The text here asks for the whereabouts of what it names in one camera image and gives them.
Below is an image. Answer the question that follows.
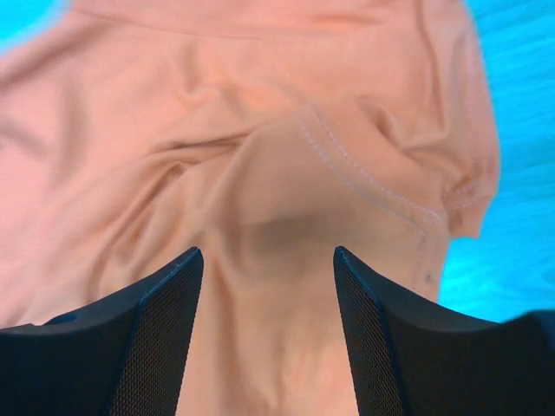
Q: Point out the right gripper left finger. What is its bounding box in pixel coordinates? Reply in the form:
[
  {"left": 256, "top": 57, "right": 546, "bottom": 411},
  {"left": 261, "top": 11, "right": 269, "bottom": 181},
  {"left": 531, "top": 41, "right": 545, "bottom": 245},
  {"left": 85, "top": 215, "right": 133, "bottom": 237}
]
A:
[{"left": 1, "top": 248, "right": 204, "bottom": 415}]

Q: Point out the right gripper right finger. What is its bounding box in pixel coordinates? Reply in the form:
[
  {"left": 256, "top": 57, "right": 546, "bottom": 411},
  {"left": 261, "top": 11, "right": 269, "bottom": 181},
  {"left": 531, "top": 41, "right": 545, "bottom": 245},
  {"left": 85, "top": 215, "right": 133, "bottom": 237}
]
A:
[{"left": 333, "top": 247, "right": 554, "bottom": 416}]

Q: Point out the orange t shirt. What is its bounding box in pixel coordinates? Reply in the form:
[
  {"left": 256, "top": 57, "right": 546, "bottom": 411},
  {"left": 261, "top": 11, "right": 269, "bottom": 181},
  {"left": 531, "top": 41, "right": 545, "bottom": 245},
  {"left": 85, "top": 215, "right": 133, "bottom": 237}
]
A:
[{"left": 1, "top": 1, "right": 500, "bottom": 415}]

